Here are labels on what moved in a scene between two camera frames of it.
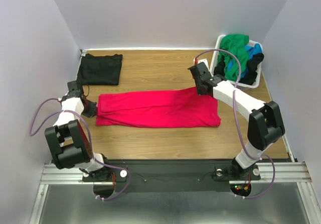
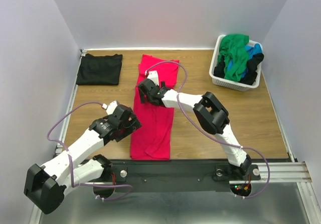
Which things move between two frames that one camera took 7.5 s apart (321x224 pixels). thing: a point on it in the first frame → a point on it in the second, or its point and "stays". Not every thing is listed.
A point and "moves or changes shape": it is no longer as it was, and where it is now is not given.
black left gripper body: [90, 109] → [131, 126]
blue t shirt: [252, 50] stays
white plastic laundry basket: [244, 86] stays
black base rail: [173, 176] stays
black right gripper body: [200, 89] → [144, 89]
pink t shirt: [180, 109] moves or changes shape
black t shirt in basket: [251, 72] stays
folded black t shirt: [100, 70] stays
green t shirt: [237, 44] stays
